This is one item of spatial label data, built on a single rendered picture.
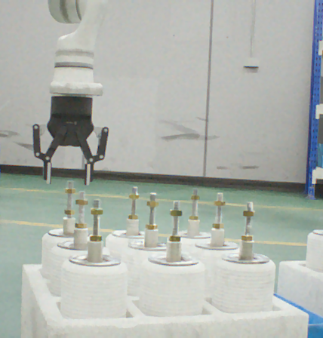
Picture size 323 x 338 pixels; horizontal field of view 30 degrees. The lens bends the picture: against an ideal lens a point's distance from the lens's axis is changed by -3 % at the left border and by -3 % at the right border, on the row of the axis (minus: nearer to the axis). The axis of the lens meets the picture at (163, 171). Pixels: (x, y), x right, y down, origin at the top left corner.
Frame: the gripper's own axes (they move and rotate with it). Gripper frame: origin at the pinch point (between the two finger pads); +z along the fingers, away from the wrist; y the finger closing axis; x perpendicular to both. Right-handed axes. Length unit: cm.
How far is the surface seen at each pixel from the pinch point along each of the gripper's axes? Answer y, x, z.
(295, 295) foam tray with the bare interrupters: -47, -2, 23
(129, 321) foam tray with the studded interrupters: -5.7, 29.8, 17.7
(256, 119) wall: -222, -437, -33
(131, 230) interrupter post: -11.9, 0.4, 9.2
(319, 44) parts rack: -238, -346, -95
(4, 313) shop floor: 10, -35, 35
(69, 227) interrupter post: -0.4, 1.1, 8.9
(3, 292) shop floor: 11, -55, 35
